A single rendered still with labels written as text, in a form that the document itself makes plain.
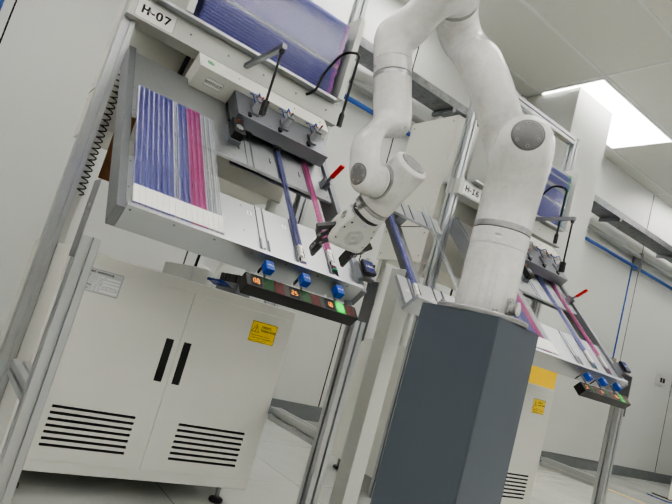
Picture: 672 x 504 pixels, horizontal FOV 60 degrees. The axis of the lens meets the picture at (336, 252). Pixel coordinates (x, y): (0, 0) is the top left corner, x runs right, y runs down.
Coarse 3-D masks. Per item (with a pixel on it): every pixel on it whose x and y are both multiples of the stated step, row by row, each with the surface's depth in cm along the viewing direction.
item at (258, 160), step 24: (144, 72) 165; (168, 72) 174; (168, 96) 165; (192, 96) 174; (216, 120) 173; (216, 144) 164; (240, 144) 172; (264, 144) 182; (240, 168) 172; (264, 168) 172; (288, 168) 181; (312, 168) 192
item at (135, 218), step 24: (120, 216) 123; (144, 216) 124; (168, 216) 126; (168, 240) 130; (192, 240) 132; (216, 240) 134; (240, 264) 141; (288, 264) 144; (312, 288) 153; (360, 288) 157
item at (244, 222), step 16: (128, 176) 131; (128, 192) 127; (224, 208) 146; (240, 208) 150; (256, 208) 155; (224, 224) 141; (240, 224) 145; (256, 224) 150; (272, 224) 154; (288, 224) 159; (240, 240) 141; (256, 240) 145; (272, 240) 149; (288, 240) 154; (304, 240) 159; (288, 256) 149; (320, 256) 159; (336, 256) 164
